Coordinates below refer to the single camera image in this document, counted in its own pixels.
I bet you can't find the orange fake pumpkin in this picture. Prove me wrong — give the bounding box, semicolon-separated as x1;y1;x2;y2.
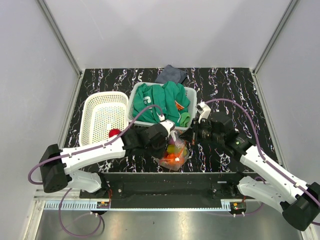
161;156;183;168

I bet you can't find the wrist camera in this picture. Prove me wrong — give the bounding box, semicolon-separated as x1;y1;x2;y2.
195;101;211;124
158;114;177;142

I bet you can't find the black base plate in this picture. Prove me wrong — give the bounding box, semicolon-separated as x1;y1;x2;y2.
78;172;258;211

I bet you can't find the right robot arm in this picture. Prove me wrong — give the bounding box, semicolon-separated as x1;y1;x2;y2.
181;112;320;231

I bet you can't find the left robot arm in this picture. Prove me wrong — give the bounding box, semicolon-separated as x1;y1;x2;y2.
39;120;175;198

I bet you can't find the green garment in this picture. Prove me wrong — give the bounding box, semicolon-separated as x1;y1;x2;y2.
132;81;191;127

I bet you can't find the white basket with clothes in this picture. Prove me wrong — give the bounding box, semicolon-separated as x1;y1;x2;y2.
126;81;197;131

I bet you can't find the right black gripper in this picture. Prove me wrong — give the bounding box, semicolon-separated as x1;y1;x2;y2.
178;117;224;145

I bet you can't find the yellow fake fruit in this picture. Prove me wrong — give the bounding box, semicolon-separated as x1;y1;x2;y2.
166;144;187;158

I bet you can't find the red fake round fruit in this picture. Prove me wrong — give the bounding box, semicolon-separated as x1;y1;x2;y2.
108;128;121;138

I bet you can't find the light green cloth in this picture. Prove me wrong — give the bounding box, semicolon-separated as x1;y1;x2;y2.
179;112;191;128

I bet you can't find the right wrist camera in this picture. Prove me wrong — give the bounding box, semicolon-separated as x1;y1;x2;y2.
195;101;211;124

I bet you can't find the grey folded cloth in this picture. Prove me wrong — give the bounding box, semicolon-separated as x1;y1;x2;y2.
155;65;187;84

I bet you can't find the clear zip top bag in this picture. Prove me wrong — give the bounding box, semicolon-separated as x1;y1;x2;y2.
153;130;190;171

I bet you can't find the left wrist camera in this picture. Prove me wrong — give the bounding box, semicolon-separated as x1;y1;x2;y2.
158;114;177;142

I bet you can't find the white perforated basket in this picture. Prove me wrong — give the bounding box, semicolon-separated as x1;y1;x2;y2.
78;91;129;147

